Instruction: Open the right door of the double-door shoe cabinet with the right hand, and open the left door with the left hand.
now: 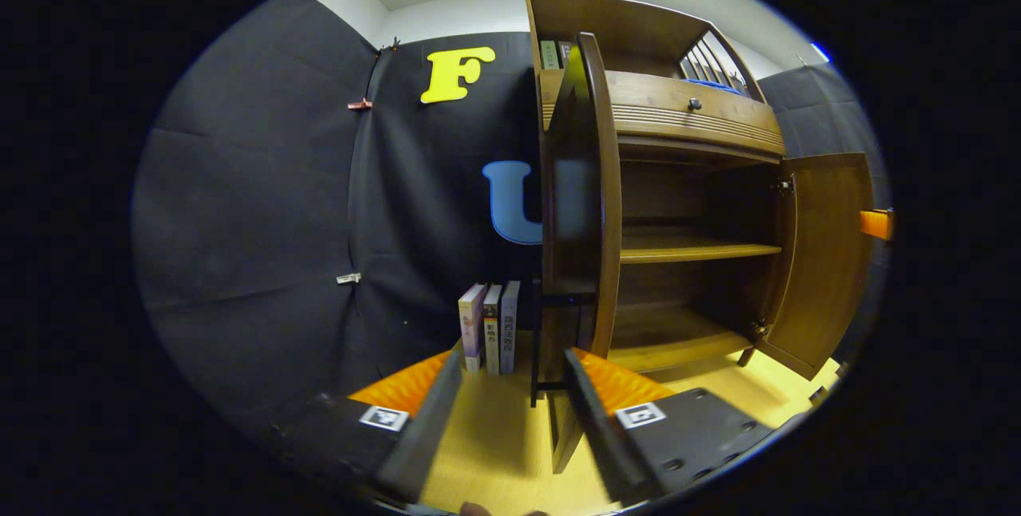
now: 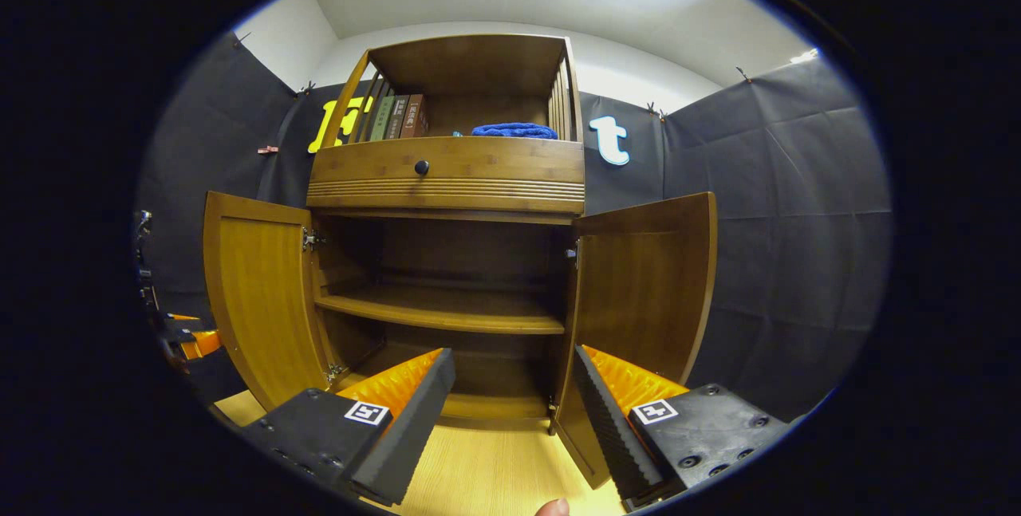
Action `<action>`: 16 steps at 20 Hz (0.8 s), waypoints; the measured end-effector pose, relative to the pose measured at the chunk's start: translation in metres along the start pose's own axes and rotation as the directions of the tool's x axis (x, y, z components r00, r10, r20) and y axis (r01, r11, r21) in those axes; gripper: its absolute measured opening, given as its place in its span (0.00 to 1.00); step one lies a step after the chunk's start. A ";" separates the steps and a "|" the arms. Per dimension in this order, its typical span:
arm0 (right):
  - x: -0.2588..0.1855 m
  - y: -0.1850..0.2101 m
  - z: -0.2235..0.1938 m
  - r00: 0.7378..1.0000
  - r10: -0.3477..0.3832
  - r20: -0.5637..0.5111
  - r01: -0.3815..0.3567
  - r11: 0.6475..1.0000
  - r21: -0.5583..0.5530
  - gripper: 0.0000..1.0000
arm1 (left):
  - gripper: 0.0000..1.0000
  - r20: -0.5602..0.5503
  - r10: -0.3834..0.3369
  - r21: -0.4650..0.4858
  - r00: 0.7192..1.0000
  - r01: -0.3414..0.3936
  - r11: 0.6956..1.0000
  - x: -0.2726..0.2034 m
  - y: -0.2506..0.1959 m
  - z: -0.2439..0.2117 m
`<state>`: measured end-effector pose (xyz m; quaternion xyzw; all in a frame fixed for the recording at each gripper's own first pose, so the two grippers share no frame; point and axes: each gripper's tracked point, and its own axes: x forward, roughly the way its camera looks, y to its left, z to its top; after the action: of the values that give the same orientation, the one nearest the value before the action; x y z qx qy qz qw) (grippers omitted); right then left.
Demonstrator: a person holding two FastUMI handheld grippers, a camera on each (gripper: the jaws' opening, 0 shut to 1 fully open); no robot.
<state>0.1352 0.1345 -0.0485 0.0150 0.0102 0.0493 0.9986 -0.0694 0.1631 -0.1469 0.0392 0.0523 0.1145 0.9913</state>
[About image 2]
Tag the black round drawer knob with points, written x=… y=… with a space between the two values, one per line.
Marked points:
x=421 y=167

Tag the dark brown book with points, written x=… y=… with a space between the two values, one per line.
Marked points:
x=396 y=117

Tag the metal door hinge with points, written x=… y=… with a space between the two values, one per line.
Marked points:
x=312 y=239
x=335 y=372
x=573 y=253

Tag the wooden double-door shoe cabinet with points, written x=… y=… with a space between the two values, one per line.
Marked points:
x=471 y=61

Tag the reddish brown book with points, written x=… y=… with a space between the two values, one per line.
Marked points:
x=413 y=116

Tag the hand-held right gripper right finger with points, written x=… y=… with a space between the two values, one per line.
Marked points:
x=610 y=428

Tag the wooden cabinet drawer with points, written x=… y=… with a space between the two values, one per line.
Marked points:
x=478 y=165

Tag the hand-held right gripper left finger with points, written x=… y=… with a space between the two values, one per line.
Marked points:
x=415 y=428

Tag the black backdrop cloth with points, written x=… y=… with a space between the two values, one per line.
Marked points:
x=798 y=221

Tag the blue folded towel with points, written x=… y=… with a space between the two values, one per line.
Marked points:
x=514 y=131

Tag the small ceiling light panel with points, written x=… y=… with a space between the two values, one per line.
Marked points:
x=804 y=56

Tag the wooden shoe cabinet door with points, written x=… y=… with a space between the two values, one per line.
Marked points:
x=646 y=293
x=263 y=301

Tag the black binder clip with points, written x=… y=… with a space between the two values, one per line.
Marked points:
x=654 y=110
x=306 y=88
x=743 y=74

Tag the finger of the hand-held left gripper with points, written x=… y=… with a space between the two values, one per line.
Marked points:
x=183 y=317
x=201 y=344

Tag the wooden inner shelf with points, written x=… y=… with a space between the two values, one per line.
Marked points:
x=447 y=313

